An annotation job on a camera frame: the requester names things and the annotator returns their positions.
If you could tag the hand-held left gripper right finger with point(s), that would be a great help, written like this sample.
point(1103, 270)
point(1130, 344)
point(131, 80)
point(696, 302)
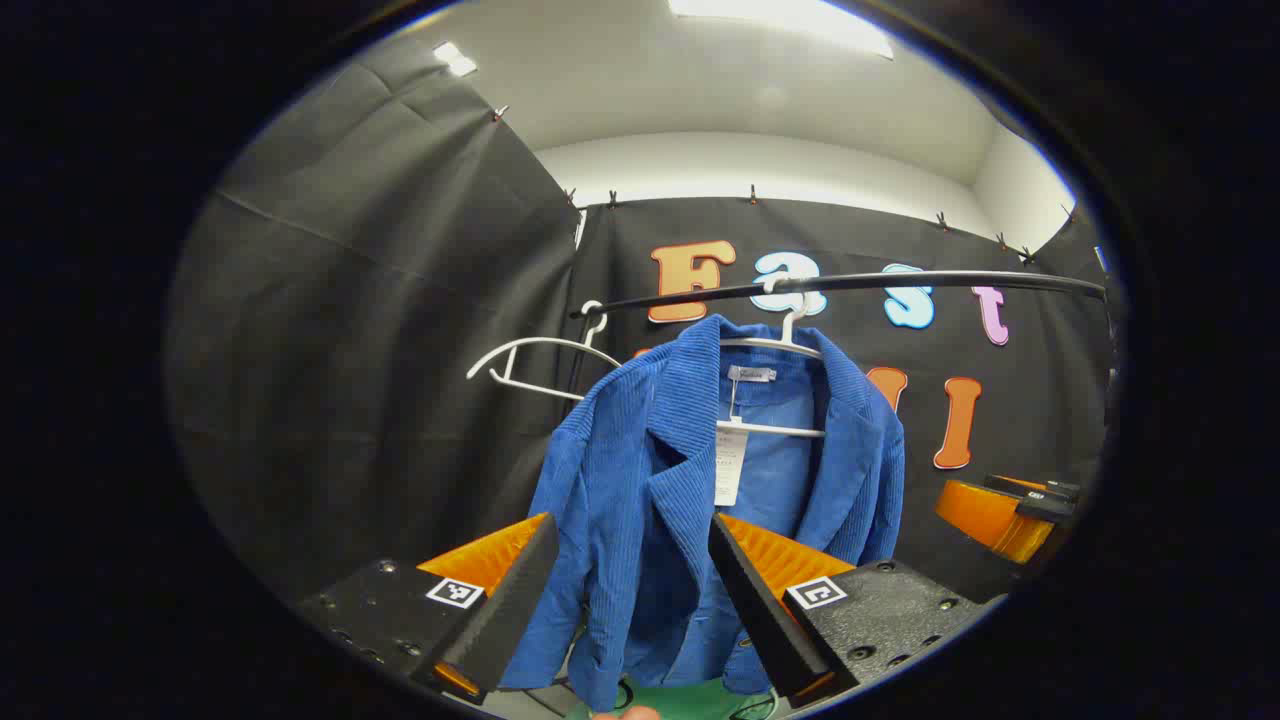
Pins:
point(760, 610)

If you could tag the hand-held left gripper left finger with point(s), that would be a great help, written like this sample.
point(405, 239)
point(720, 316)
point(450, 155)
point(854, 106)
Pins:
point(510, 620)

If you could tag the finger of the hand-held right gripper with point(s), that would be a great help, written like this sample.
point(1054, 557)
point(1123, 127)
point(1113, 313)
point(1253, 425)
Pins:
point(985, 515)

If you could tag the green laundry hamper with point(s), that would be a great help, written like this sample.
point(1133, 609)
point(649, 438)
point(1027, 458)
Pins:
point(700, 700)

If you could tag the white plastic clothes hanger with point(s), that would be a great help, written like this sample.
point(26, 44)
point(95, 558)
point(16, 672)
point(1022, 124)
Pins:
point(790, 431)
point(530, 342)

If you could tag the black backdrop cloth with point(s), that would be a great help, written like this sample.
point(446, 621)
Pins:
point(350, 350)

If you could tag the large ceiling light panel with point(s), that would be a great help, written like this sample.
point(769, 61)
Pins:
point(790, 15)

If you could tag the small ceiling light panel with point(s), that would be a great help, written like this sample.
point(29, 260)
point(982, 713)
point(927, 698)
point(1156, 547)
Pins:
point(455, 58)

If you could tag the black clothes rail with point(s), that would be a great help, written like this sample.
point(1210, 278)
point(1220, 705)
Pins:
point(900, 280)

